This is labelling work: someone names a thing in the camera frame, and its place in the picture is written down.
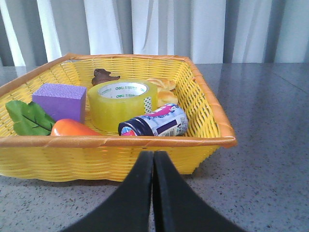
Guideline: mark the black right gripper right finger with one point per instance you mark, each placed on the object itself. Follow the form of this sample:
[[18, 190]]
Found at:
[[177, 208]]

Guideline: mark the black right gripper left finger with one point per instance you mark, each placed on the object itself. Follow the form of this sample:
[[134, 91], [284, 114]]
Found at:
[[127, 209]]

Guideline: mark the yellow packing tape roll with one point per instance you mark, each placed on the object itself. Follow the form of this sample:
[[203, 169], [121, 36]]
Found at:
[[117, 101]]

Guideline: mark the blue printed drink can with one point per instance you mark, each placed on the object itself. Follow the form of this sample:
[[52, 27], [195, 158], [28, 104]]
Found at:
[[168, 120]]

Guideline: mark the toy croissant bread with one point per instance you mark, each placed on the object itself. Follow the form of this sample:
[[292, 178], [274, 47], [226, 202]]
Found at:
[[164, 90]]

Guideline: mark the yellow woven basket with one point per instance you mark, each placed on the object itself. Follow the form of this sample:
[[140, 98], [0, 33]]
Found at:
[[109, 156]]

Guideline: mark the purple foam block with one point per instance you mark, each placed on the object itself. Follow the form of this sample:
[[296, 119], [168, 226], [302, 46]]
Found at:
[[61, 101]]

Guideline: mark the brown toy animal figure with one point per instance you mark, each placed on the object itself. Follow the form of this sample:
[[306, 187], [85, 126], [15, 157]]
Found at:
[[102, 76]]

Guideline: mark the grey white curtain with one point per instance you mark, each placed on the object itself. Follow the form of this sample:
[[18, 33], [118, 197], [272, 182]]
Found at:
[[33, 32]]

